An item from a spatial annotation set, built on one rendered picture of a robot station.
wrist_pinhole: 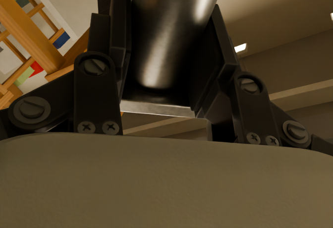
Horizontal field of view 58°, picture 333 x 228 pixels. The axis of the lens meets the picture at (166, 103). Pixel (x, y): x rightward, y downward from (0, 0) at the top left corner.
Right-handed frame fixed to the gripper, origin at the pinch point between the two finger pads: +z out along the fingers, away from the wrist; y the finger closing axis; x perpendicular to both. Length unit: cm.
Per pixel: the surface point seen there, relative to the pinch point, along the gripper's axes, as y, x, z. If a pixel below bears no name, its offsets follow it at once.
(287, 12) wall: 353, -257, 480
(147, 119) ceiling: 130, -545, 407
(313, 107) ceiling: 331, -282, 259
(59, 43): -75, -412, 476
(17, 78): -125, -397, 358
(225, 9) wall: 246, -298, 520
